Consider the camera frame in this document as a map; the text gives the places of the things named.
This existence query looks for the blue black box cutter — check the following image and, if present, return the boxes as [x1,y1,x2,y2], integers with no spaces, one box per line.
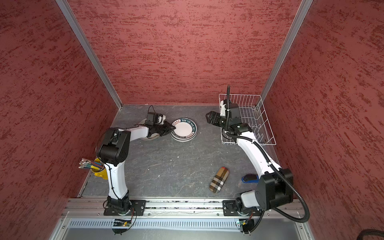
[242,174,260,184]

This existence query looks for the aluminium right corner post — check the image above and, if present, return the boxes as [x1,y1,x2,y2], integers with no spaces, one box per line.
[261,0,313,102]

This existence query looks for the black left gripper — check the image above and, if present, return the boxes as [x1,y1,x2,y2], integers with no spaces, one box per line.
[153,120,176,136]

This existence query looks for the aluminium corner post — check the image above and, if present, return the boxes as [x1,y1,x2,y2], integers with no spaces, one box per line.
[261,0,313,102]
[56,0,123,110]

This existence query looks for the white brown-rimmed plate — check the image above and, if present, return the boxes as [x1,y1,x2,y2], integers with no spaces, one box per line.
[139,119,160,141]

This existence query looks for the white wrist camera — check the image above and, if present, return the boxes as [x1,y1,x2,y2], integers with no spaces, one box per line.
[220,99,228,117]
[154,113,166,125]

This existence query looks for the green-rimmed white plate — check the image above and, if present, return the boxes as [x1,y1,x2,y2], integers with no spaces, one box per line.
[171,118,198,142]

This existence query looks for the aluminium left corner post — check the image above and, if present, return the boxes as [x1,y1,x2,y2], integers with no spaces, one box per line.
[56,0,123,110]

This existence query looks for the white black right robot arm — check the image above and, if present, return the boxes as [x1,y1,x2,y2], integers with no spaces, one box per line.
[206,99,294,211]

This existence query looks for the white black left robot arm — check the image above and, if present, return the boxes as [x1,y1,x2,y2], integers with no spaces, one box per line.
[97,112,176,216]

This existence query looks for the plaid glasses case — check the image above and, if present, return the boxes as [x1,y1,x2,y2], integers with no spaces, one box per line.
[209,167,230,193]

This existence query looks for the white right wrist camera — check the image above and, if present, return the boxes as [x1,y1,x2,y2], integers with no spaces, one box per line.
[220,99,228,117]

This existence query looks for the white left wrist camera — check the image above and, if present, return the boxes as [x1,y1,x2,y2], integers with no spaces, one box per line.
[154,113,166,125]

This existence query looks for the bundle of coloured pens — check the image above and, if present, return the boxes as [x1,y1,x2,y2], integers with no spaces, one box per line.
[79,159,105,171]

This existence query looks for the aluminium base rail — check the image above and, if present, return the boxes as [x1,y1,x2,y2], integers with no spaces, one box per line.
[51,197,314,240]

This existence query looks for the black corrugated cable conduit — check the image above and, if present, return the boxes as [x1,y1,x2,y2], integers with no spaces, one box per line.
[224,84,310,223]

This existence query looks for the white wire dish rack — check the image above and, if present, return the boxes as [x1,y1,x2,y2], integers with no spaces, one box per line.
[230,94,276,146]

